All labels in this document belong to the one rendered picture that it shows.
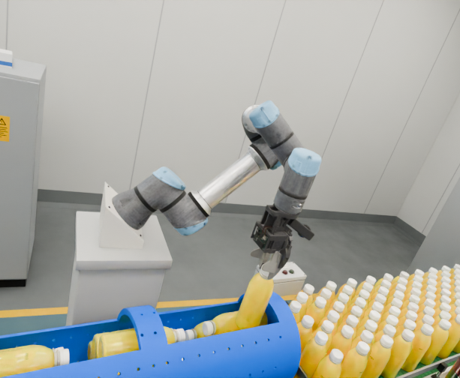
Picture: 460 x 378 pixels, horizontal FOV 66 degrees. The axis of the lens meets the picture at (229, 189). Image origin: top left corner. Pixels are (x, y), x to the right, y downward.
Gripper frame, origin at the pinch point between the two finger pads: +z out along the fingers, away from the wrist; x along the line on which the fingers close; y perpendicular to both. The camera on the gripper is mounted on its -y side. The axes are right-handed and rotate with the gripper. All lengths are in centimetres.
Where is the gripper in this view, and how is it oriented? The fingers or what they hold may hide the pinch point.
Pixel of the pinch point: (268, 269)
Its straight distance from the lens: 102.2
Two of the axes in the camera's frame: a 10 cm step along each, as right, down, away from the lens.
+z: -2.8, 8.9, 3.7
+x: 4.4, 4.6, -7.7
